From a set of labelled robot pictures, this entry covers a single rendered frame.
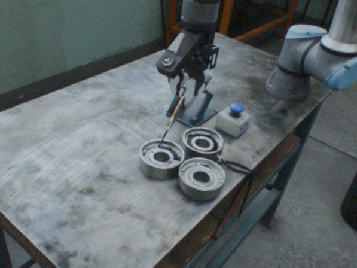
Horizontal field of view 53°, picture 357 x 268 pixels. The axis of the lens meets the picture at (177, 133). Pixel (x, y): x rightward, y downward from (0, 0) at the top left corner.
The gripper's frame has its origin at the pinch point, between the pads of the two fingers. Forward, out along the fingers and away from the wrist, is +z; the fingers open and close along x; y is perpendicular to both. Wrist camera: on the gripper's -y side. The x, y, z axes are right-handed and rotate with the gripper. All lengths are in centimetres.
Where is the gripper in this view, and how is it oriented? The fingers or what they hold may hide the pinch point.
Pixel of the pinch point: (180, 103)
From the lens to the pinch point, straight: 86.2
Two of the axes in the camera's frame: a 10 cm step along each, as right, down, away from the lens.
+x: -7.8, -4.5, 4.3
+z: -1.2, 7.9, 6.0
